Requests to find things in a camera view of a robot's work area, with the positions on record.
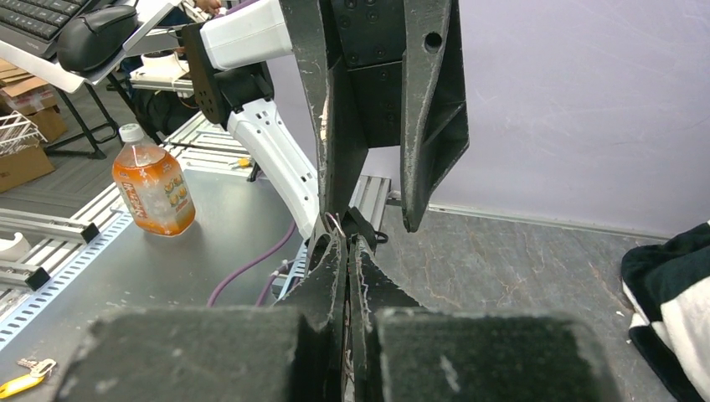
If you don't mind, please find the white slotted cable duct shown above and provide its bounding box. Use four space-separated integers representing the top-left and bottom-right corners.
1 214 132 350

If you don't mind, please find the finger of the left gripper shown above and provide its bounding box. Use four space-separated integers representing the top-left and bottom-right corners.
280 0 368 215
400 1 470 233

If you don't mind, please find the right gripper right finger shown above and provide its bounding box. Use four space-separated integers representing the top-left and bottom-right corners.
349 234 423 402

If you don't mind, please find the black white checkered blanket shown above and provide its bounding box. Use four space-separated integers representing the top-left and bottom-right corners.
620 223 709 401

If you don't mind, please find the cardboard box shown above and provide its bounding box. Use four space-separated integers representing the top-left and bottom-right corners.
1 59 67 192

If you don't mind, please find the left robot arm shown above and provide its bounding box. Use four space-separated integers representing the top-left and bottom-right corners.
179 1 470 238

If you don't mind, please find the black keyboard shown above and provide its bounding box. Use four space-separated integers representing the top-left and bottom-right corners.
1 0 105 59

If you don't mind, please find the black computer mouse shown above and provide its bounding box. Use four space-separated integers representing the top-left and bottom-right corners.
56 5 138 74

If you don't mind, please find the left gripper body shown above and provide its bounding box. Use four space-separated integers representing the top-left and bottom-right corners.
331 0 405 148

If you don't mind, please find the yellow tagged key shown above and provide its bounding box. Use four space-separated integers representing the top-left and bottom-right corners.
1 358 58 399

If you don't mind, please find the orange drink bottle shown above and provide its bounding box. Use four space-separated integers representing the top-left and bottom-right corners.
112 123 196 237

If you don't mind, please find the metal key organizer plate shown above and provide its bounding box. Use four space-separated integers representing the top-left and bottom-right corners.
324 213 346 238

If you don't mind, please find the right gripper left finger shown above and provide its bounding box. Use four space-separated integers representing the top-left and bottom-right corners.
277 234 347 401

